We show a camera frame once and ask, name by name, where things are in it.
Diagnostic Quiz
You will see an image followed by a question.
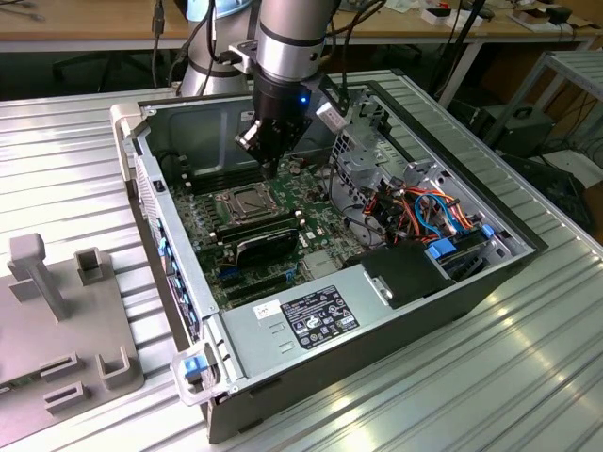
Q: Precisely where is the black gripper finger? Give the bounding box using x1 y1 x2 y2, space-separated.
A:
272 117 313 179
234 119 278 180

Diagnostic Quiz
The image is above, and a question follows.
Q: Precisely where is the silver CPU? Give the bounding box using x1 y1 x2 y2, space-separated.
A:
236 191 266 217

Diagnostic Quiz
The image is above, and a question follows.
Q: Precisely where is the metal socket cover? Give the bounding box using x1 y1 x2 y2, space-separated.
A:
217 186 277 222

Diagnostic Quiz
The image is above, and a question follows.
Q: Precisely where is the black RAM stick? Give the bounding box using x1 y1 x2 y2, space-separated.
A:
220 217 302 245
215 212 294 236
186 162 265 187

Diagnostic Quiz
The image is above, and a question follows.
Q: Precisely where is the metal drive cage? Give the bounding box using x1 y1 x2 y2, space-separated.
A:
329 87 395 202

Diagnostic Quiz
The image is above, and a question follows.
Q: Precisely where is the green motherboard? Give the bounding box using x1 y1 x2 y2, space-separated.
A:
167 159 350 312

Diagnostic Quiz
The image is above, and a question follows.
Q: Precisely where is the black graphics card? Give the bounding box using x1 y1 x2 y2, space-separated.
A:
234 227 302 268

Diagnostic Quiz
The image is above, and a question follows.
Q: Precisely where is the black office chair base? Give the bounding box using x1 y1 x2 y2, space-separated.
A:
50 46 159 93

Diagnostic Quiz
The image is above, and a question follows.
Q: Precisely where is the black plastic shroud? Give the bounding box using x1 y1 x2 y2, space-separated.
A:
342 243 457 311

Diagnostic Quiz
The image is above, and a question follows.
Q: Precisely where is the hard disk in blue carrier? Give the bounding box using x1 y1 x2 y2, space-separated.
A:
423 224 496 284

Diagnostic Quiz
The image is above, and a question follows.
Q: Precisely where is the white box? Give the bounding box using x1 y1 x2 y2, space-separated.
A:
420 5 482 28

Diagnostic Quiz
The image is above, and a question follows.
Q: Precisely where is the grey power supply unit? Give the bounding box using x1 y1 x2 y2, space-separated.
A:
217 261 395 383

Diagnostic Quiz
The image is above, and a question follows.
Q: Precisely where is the blue case latch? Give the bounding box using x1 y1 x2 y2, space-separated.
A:
182 356 209 379

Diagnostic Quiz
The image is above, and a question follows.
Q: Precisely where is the black equipment box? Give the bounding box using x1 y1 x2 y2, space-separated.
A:
498 105 556 159

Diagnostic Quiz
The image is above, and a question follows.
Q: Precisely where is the grey open PC case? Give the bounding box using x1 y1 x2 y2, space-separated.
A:
108 79 550 446

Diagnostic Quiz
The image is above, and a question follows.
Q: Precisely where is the grey parts rack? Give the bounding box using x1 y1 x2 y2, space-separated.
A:
0 233 145 415

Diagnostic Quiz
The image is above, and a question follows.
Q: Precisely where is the green RAM stick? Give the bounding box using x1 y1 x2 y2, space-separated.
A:
0 371 41 395

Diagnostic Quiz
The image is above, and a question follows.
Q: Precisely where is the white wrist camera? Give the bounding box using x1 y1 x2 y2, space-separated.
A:
313 74 353 134

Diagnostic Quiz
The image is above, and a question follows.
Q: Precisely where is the small wrist camera mount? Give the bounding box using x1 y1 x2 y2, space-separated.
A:
227 40 259 73

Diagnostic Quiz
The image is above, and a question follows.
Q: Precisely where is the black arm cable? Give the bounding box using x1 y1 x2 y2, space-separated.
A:
327 0 385 98

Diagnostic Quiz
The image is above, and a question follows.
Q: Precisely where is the orange wire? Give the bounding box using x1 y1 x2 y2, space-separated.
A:
367 186 478 236

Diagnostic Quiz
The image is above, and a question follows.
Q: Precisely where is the grey USB cable plug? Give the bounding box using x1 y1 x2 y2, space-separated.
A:
150 0 166 37

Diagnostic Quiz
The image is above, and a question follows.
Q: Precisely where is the blue wire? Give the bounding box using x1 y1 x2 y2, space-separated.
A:
413 189 462 239

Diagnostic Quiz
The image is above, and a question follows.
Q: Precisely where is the grey metal frame table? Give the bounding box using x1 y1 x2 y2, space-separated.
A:
482 49 603 189

